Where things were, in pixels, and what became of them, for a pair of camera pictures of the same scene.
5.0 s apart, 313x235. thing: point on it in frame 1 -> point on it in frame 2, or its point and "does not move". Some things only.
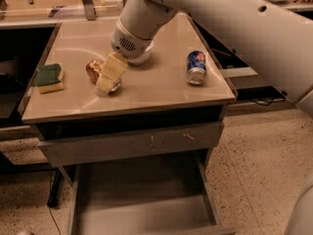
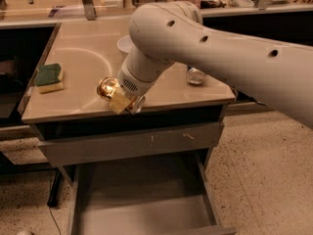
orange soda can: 94,70 -> 106,87
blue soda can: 196,68 does not move
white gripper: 131,46 -> 131,81
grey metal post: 87,2 does not move
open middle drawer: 156,196 does not move
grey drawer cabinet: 137,155 does not move
